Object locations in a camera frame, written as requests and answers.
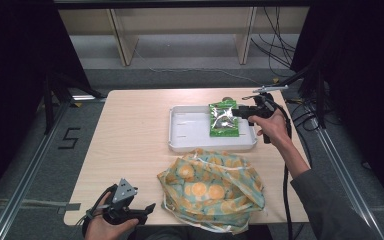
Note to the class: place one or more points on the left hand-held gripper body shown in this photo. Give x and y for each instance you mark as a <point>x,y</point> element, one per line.
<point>123,193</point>

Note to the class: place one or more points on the black metal stand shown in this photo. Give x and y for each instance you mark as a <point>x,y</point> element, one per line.
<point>319,100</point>
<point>48,106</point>

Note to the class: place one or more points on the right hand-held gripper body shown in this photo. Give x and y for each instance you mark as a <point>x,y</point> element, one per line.
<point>265,106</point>

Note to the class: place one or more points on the aluminium floor rail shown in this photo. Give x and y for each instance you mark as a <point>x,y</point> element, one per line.
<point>30,173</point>
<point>346,180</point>

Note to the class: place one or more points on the person's right hand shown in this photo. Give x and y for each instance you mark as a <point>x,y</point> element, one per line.
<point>275,128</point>

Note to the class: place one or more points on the person's left hand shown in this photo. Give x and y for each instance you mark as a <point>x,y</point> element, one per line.
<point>103,231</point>

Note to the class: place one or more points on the black curtain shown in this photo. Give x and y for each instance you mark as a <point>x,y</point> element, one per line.
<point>16,66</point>
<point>363,66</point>

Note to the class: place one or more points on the orange print cloth bag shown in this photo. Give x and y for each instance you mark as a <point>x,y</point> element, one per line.
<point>213,190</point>

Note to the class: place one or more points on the white plastic tray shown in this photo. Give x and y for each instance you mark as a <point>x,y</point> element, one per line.
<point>190,130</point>

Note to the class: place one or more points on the green snack packet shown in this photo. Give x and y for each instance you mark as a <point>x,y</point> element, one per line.
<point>224,120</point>

